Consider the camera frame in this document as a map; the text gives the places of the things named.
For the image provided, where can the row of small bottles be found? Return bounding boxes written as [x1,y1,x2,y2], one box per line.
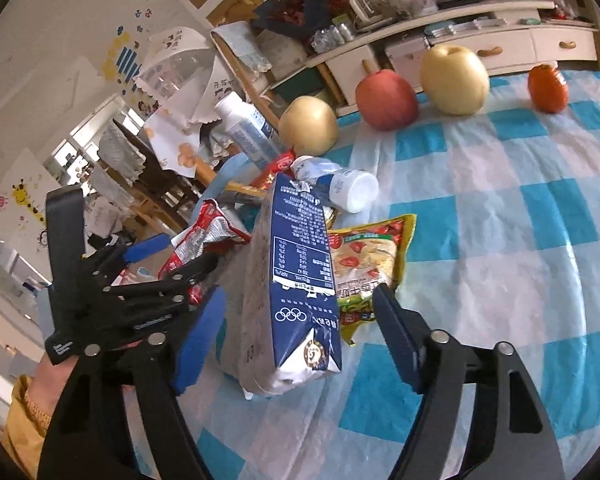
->
[310,22,356,53]

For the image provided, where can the blue white milk carton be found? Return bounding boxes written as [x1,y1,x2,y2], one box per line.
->
[220,172,343,398]

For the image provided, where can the person's left forearm yellow sleeve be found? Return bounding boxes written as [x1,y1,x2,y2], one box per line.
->
[2,357,78,476]

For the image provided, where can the wooden chair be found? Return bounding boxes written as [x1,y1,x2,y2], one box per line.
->
[211,22,281,106]

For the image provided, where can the orange tangerine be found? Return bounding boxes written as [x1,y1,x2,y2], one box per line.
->
[527,63,570,114]

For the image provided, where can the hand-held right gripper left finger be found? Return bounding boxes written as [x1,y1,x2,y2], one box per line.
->
[36,286,227,480]

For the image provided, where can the tall white drink bottle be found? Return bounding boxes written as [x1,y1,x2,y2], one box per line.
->
[214,92,286,171]

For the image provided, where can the light blue chair back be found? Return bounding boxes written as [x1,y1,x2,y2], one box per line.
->
[195,152,261,211]

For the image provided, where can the small yellow pear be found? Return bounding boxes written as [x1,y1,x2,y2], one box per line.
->
[278,96,339,157]

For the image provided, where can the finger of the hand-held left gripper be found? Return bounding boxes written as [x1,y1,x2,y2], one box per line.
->
[105,251,220,333]
[82,234,173,286]

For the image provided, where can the yellow snack packet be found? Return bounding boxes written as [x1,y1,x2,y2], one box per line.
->
[327,214,417,347]

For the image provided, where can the red candy wrapper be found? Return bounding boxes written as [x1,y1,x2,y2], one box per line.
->
[250,150,297,192]

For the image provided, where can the blue striped wall sticker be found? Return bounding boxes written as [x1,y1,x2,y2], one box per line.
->
[102,30,143,83]

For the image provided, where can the cream tv cabinet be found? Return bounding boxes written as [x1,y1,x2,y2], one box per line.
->
[260,0,600,116]

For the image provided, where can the large yellow pear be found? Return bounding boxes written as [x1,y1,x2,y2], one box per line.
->
[420,44,491,116]

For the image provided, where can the red snack packet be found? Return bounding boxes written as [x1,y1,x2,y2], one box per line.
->
[157,199,253,306]

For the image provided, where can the red apple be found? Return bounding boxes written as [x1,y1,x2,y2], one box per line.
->
[355,69,420,132]

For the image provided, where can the white orange print tablecloth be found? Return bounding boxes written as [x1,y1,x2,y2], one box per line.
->
[145,110,203,178]

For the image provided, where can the yellow giraffe wall sticker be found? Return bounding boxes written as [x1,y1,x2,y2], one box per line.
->
[12,180,46,221]

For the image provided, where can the white storage box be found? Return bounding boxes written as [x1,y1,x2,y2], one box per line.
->
[385,35,431,88]

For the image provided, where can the small white yogurt bottle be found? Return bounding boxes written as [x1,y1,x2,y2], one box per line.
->
[291,155,380,213]

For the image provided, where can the dark blue wrapped bouquet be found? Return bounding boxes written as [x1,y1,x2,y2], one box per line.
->
[252,0,331,41]

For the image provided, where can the glass kettle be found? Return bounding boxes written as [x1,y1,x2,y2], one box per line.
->
[350,0,386,28]

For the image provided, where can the dark chair with lace cover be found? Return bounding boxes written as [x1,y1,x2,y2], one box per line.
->
[97,120,191,211]

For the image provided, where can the blue white checked tablecloth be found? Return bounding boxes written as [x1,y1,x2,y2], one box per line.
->
[130,67,600,480]

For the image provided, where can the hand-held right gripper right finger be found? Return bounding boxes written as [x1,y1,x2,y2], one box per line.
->
[371,282,566,480]

